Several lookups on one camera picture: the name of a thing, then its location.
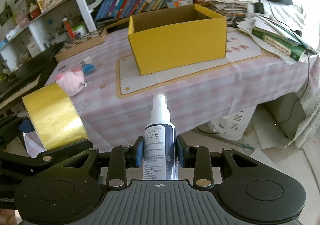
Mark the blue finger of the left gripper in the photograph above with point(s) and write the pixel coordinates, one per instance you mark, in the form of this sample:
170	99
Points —
16	163
26	126

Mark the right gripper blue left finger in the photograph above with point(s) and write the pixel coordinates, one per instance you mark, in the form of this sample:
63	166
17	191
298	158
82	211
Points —
122	158

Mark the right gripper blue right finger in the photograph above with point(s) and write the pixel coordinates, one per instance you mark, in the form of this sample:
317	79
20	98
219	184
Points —
198	158

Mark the gold tape roll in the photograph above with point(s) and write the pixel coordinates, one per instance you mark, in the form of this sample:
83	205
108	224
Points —
54	117

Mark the white spray bottle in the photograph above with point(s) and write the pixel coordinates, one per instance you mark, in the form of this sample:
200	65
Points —
160	157

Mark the pink plush toy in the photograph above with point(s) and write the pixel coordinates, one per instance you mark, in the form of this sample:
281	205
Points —
71	81

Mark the blue plastic block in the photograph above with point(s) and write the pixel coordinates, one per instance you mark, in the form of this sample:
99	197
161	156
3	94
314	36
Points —
87	69

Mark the white power adapter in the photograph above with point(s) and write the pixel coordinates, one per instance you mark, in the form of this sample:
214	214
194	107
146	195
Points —
87	60

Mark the black electronic keyboard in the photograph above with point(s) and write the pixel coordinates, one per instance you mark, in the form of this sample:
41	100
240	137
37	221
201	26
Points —
28	78

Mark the pink checkered tablecloth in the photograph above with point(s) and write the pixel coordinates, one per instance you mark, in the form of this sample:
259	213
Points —
116	113

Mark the wooden chess board box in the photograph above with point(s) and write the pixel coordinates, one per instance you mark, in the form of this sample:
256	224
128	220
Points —
81	44

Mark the white green lidded tub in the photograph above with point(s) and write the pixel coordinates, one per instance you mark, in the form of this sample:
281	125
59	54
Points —
79	30

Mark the yellow cardboard box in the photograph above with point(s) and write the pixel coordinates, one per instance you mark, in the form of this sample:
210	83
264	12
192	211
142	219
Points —
169	38

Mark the green thick book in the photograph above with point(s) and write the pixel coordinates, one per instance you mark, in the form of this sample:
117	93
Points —
280	40

